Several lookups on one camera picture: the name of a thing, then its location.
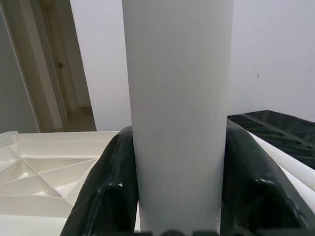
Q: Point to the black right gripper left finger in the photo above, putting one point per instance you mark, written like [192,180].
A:
[105,191]

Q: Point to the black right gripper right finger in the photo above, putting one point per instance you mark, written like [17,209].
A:
[258,191]

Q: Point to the white plastic table top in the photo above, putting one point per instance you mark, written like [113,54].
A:
[37,172]

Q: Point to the black tablecloth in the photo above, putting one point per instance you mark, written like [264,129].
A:
[283,132]

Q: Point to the white door frame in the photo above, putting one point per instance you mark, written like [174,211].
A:
[32,61]

